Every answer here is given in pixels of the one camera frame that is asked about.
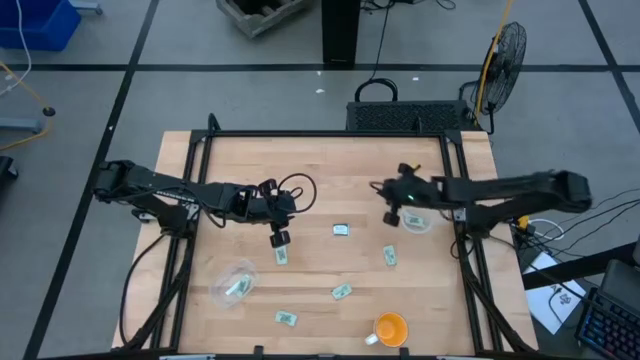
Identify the orange mug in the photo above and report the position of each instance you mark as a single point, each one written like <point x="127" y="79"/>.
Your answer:
<point x="391" y="330"/>

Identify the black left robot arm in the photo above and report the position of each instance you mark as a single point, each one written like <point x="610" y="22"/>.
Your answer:
<point x="150" y="182"/>

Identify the clear plastic container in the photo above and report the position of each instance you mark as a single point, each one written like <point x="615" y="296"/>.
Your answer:
<point x="222" y="297"/>
<point x="425" y="227"/>

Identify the grey crate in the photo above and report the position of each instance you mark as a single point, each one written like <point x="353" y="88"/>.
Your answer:
<point x="260" y="20"/>

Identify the yellow plug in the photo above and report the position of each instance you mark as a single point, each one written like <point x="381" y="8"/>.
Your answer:
<point x="522" y="222"/>

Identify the black mesh computer case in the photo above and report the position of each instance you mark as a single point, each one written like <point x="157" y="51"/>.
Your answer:
<point x="400" y="117"/>

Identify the white sweetener stick packet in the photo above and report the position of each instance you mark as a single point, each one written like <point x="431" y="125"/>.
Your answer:
<point x="231" y="289"/>

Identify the black pillar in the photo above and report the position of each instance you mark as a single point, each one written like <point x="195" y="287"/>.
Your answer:
<point x="340" y="30"/>

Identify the dark-edged sweetener packet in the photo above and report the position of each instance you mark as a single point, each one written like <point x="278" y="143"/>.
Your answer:
<point x="341" y="229"/>

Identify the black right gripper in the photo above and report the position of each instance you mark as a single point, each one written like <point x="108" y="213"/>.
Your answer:
<point x="417" y="192"/>

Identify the white printed paper sheet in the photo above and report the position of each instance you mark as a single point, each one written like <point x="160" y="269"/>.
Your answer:
<point x="545" y="300"/>

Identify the black floor fan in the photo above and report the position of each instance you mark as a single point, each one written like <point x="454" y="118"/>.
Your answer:
<point x="505" y="60"/>

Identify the black floor object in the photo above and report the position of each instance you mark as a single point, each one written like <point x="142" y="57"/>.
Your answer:
<point x="7" y="167"/>

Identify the grey metal foot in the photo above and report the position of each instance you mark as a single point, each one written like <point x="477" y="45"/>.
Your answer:
<point x="86" y="7"/>
<point x="20" y="124"/>

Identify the black aluminium table frame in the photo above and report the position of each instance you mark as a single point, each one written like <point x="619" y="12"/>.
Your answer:
<point x="325" y="133"/>

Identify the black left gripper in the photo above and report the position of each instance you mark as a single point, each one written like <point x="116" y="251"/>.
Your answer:
<point x="260" y="205"/>

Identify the small black disc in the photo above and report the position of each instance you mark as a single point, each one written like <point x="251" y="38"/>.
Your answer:
<point x="48" y="111"/>

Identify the black backlit keyboard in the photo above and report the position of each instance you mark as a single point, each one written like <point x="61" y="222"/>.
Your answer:
<point x="607" y="325"/>

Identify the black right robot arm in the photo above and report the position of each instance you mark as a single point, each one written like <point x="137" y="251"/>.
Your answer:
<point x="500" y="187"/>

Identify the blue plastic bin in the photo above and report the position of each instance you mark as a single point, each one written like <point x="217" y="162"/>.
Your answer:
<point x="35" y="25"/>

